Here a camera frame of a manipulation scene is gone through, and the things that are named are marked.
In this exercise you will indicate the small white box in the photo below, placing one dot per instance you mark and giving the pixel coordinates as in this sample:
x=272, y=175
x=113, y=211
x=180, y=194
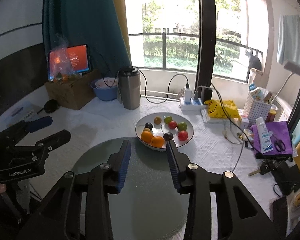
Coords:
x=244, y=123

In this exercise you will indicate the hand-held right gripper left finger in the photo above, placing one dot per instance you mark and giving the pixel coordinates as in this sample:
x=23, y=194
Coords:
x=123, y=167

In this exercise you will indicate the yellow curtain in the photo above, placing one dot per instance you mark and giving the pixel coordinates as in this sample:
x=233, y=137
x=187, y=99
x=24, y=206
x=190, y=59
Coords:
x=117, y=5

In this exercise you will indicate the white oval plate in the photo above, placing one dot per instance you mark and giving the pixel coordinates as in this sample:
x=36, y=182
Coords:
x=177, y=143

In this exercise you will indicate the blue paper packet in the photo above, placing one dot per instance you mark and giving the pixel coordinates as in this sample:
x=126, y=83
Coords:
x=17, y=112

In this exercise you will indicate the large red tomato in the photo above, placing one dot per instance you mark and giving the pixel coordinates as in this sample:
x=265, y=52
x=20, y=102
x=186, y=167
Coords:
x=182, y=135

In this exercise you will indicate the black round device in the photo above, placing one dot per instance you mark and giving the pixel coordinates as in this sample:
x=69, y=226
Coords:
x=50, y=105

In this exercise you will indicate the yellow plastic bag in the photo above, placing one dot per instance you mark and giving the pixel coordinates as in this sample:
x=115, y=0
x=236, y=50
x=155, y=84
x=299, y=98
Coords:
x=220, y=108

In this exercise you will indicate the white tube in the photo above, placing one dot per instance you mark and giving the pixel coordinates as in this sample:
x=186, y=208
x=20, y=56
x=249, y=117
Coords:
x=263, y=135

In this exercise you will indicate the green jujube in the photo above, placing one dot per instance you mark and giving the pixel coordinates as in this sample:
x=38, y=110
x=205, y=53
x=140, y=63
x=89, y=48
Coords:
x=168, y=119
x=182, y=126

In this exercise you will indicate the white power strip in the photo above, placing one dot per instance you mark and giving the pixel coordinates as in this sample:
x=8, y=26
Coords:
x=190, y=106

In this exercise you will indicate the white quilted tablecloth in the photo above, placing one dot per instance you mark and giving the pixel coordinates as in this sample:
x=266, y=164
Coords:
x=210, y=150

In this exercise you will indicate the black scissors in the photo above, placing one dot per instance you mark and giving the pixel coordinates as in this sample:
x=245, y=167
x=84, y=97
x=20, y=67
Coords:
x=280, y=145

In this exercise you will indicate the cardboard box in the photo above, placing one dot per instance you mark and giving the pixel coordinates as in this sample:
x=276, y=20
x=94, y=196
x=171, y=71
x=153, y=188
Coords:
x=72, y=95

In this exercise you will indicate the white desk lamp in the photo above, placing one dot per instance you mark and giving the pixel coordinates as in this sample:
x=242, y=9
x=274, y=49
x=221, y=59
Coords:
x=296, y=68

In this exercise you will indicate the black charger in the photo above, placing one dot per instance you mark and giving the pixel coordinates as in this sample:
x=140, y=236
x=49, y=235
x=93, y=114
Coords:
x=207, y=95

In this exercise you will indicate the tan longan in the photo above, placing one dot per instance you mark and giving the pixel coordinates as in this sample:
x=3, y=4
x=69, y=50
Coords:
x=157, y=120
x=147, y=130

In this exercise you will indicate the round glass mat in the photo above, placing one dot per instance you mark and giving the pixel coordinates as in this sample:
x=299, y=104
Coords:
x=145, y=180

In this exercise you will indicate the balcony railing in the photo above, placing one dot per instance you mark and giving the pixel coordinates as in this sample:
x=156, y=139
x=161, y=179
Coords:
x=165, y=34

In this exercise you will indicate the dark purple plum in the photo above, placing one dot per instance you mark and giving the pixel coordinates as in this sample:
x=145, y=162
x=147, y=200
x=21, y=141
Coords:
x=168, y=136
x=148, y=125

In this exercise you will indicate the tablet with orange screen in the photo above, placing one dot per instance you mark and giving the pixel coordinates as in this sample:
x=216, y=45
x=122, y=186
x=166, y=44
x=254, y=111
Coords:
x=77, y=57

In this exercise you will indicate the orange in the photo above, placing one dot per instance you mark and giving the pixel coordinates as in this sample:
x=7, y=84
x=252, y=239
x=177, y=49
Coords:
x=146, y=136
x=157, y=141

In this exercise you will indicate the car key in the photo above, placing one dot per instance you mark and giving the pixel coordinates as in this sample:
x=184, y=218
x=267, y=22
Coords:
x=265, y=167

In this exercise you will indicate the dark window post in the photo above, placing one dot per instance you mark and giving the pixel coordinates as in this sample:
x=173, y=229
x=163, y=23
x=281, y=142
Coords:
x=206, y=30

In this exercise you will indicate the purple cloth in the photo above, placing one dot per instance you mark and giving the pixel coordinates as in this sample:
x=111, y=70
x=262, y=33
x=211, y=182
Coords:
x=282, y=130

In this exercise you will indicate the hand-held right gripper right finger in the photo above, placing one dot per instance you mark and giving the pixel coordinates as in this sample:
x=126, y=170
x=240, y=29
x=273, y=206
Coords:
x=173, y=167

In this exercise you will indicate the blue plastic bowl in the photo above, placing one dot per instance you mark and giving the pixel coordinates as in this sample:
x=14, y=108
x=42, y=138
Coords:
x=105, y=94

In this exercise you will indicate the clear plastic bag of oranges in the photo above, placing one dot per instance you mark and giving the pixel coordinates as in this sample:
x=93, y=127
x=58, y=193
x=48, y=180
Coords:
x=61, y=77

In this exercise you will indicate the bear print case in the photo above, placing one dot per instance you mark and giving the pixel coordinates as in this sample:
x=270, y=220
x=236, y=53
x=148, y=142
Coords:
x=297, y=200

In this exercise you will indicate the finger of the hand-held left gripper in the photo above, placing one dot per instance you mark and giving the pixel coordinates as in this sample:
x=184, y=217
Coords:
x=57, y=137
x=40, y=123

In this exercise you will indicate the stainless steel tumbler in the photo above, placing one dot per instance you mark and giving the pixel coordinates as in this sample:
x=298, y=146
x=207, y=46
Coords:
x=130, y=90

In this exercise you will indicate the small red tomato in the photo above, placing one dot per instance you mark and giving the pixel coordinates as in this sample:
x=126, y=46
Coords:
x=172, y=124

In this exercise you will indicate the light blue towel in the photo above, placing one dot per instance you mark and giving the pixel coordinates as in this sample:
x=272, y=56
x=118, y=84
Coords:
x=290, y=40

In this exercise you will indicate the white charger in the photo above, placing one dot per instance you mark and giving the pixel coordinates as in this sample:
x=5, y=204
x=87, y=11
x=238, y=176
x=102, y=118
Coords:
x=187, y=93

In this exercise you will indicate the white tissue packet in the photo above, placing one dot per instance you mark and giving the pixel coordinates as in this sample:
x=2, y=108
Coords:
x=215, y=120

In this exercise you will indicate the black pouch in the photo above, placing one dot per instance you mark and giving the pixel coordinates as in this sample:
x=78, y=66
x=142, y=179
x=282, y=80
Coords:
x=287, y=177

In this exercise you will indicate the teal curtain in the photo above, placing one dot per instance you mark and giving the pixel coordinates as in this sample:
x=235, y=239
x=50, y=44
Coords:
x=85, y=17

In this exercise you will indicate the white plastic basket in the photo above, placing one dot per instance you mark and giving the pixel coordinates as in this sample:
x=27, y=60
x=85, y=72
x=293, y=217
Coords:
x=257, y=110

